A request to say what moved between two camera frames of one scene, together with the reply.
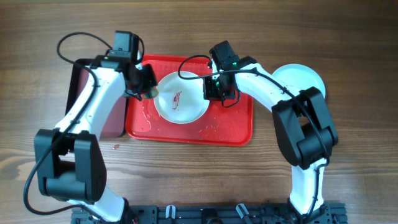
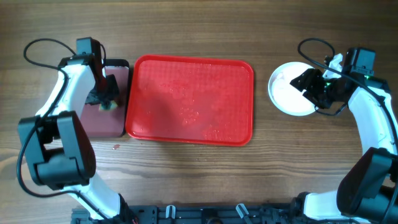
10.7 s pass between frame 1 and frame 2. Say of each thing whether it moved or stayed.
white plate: moved
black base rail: stayed
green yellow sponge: moved
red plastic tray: stayed
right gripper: moved
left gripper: moved
